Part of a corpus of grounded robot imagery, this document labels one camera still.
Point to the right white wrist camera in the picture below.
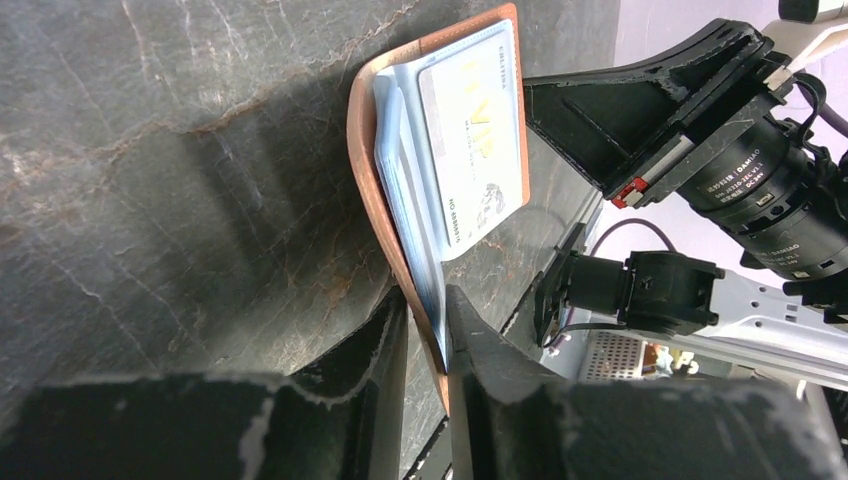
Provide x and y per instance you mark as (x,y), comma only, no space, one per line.
(808,30)

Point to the brown leather card holder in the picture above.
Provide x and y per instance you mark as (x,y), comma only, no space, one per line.
(391,160)

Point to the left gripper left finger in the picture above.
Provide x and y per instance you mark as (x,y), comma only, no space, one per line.
(338,417)

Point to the white VIP card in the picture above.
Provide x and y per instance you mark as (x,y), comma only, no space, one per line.
(469,98)

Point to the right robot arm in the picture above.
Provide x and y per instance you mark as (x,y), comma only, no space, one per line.
(693,304)

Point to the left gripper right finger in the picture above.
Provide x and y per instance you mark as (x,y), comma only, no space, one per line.
(513,418)

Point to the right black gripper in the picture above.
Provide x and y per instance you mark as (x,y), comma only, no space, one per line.
(696,120)

